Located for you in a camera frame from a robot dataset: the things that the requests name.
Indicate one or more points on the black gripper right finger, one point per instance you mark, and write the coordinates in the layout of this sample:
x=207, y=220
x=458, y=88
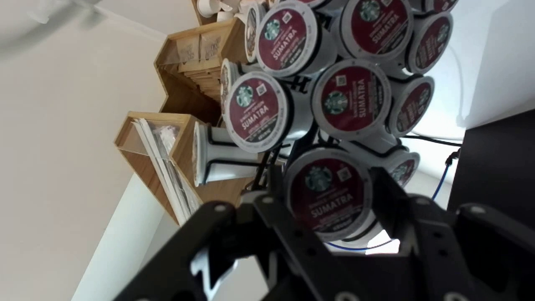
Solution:
x=478, y=245

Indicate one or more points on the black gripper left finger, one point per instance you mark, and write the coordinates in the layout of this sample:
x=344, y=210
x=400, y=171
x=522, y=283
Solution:
x=211, y=235

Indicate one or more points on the maroon lid coffee pod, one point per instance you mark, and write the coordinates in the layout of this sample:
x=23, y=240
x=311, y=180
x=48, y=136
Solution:
x=251, y=34
x=376, y=26
x=328, y=193
x=410, y=106
x=403, y=168
x=351, y=101
x=222, y=161
x=252, y=111
x=226, y=76
x=440, y=4
x=286, y=36
x=428, y=43

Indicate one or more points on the black coffee pod carousel stand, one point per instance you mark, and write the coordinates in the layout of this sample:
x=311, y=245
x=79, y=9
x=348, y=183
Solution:
x=298, y=84

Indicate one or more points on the black box appliance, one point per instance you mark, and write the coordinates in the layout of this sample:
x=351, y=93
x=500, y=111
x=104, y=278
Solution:
x=495, y=161

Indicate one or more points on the wooden shelf organizer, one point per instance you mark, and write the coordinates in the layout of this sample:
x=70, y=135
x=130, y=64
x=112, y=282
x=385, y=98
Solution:
x=189, y=61

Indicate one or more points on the white creamer cup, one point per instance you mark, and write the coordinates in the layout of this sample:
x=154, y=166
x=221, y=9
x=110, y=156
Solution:
x=209, y=6

